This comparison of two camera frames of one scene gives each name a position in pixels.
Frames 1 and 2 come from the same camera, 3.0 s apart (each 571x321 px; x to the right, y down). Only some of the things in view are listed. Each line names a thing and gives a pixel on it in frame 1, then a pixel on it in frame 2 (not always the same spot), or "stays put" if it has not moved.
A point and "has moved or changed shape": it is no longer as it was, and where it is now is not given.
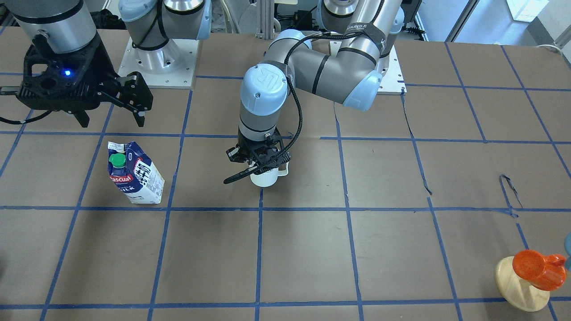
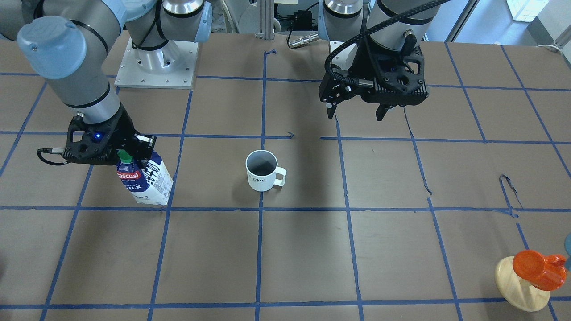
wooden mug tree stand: (518, 293) stays put
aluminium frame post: (265, 19) stays put
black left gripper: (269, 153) to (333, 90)
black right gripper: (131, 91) to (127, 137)
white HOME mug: (266, 179) has moved or changed shape
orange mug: (546, 272) stays put
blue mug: (567, 247) stays put
